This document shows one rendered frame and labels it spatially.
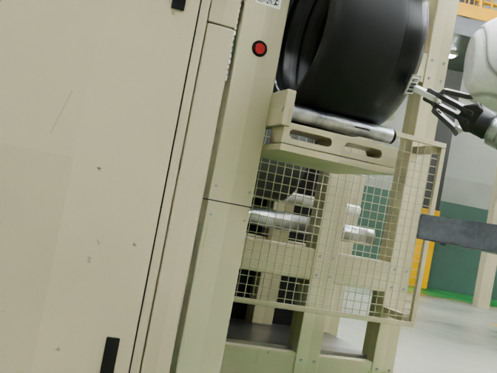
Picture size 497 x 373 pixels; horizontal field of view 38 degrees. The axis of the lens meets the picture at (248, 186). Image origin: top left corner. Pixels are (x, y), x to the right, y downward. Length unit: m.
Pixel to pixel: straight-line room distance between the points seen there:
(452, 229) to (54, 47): 0.67
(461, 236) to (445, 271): 10.90
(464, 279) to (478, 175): 1.67
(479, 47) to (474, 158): 11.00
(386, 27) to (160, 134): 0.98
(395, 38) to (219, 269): 0.79
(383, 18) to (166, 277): 1.08
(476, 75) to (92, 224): 0.64
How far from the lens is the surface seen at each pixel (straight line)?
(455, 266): 12.07
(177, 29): 1.21
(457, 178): 12.04
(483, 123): 2.01
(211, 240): 1.99
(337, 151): 2.01
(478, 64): 1.17
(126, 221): 1.17
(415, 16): 2.07
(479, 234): 1.10
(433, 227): 1.15
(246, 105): 2.02
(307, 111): 2.01
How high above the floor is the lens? 0.60
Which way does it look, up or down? 2 degrees up
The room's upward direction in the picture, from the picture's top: 11 degrees clockwise
